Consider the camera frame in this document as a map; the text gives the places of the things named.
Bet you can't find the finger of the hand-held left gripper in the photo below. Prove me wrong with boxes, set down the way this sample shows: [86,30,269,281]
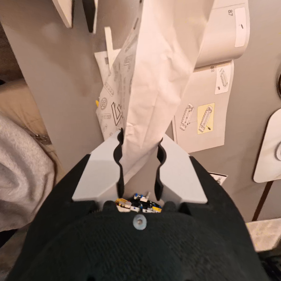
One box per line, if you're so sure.
[82,0,98,33]
[52,0,73,28]

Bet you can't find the torn white paper strip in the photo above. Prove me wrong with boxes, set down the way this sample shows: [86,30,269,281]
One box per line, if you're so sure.
[94,26,121,86]

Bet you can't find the white tablet stand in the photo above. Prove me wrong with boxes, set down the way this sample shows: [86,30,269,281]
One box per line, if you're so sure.
[253,109,281,183]

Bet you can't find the instruction booklet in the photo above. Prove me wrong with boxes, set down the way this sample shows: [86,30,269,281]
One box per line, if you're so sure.
[172,0,251,153]

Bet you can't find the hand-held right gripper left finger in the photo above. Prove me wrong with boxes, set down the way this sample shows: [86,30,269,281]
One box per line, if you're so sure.
[72,128,124,202]

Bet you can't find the yellow zebra lego model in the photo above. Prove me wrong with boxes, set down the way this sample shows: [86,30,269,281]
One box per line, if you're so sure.
[115,192,163,213]

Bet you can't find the white paper parts bag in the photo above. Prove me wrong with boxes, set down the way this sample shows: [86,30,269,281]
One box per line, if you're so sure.
[95,0,211,183]

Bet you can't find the zebra sticker sheet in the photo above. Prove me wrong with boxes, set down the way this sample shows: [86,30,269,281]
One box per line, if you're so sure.
[207,172,228,186]

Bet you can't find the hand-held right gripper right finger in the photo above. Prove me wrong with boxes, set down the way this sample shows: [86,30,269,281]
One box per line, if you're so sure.
[154,134,208,203]

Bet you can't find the white printed paper sheet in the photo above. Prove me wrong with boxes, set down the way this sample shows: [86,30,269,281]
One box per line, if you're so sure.
[246,218,281,252]

